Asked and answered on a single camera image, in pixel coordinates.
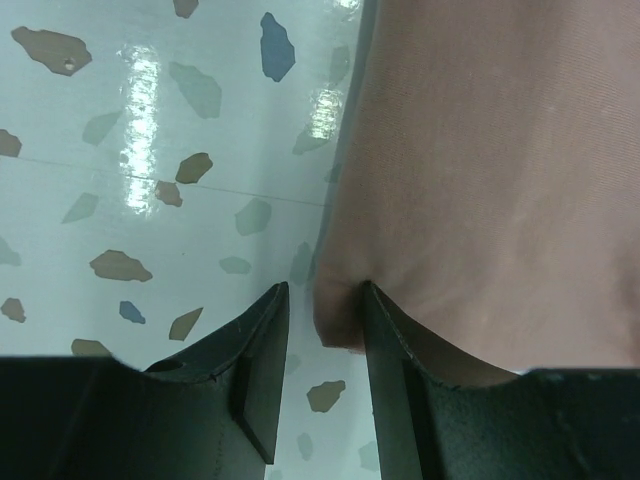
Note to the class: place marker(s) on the salmon pink t shirt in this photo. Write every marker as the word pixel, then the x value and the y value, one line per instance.
pixel 491 187

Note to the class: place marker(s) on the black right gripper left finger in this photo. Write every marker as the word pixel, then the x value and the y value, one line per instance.
pixel 210 411

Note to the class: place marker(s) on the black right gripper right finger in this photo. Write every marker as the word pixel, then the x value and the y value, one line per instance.
pixel 545 424

